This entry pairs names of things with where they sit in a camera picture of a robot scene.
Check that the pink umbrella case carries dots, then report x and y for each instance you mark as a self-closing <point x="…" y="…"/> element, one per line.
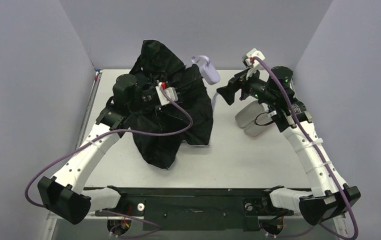
<point x="253" y="119"/>

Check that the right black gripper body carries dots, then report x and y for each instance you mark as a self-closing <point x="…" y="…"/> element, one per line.
<point x="236" y="84"/>

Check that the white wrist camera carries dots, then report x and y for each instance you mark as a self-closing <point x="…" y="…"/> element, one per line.
<point x="166" y="94"/>
<point x="251" y="62"/>

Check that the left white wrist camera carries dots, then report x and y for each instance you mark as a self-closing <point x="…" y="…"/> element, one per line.
<point x="166" y="94"/>

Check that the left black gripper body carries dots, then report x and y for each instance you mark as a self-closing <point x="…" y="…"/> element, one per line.
<point x="149" y="98"/>

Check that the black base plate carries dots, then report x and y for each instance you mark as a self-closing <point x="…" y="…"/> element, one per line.
<point x="199" y="209"/>

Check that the lilac folding umbrella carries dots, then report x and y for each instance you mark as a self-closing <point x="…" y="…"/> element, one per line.
<point x="157" y="63"/>

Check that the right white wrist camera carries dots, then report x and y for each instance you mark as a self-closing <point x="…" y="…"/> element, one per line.
<point x="251" y="62"/>

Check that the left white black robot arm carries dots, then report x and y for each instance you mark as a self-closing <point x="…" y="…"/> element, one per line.
<point x="64" y="193"/>

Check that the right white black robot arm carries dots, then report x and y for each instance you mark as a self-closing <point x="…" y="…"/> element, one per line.
<point x="309" y="155"/>

